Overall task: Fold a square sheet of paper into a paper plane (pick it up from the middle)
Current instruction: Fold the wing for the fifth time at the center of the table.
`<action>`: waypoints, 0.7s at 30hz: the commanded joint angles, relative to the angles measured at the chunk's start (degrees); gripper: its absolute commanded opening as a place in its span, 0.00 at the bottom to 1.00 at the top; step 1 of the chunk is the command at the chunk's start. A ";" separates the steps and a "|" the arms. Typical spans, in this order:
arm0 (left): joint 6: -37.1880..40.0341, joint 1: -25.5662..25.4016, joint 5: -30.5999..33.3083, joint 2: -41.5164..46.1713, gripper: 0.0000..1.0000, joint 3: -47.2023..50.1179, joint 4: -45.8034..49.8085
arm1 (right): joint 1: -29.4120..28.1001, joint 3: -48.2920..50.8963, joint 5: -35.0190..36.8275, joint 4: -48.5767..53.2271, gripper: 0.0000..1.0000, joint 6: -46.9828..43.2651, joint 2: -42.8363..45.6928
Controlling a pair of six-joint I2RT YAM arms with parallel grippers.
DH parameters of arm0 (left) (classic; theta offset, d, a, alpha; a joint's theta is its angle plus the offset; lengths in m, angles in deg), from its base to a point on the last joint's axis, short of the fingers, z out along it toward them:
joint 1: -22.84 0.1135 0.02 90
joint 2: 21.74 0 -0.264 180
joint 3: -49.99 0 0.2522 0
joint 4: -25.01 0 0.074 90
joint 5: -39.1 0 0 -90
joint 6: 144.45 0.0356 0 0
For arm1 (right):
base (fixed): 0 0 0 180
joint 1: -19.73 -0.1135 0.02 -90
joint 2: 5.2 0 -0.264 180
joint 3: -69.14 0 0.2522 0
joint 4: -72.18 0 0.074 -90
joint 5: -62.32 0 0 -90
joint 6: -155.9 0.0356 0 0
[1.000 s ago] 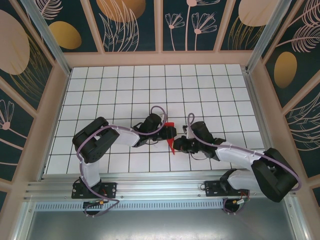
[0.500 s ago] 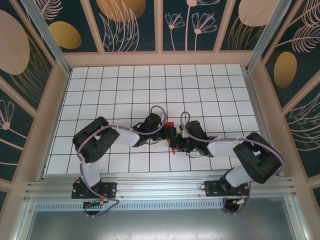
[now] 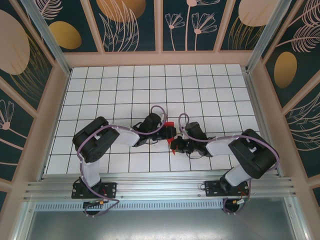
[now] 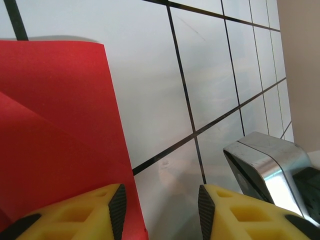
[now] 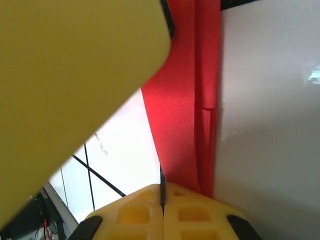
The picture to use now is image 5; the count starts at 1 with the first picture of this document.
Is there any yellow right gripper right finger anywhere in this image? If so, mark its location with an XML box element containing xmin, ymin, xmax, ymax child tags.
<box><xmin>162</xmin><ymin>182</ymin><xmax>263</xmax><ymax>240</ymax></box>

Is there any red paper sheet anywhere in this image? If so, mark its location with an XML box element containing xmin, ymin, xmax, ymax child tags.
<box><xmin>141</xmin><ymin>0</ymin><xmax>223</xmax><ymax>198</ymax></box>

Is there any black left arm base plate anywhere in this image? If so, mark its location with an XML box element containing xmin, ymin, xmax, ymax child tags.
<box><xmin>0</xmin><ymin>192</ymin><xmax>81</xmax><ymax>240</ymax></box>

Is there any long aluminium mounting rail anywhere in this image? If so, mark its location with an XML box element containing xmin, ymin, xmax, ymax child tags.
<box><xmin>39</xmin><ymin>184</ymin><xmax>83</xmax><ymax>226</ymax></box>

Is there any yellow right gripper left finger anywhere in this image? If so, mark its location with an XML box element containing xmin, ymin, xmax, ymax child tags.
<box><xmin>71</xmin><ymin>183</ymin><xmax>165</xmax><ymax>240</ymax></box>

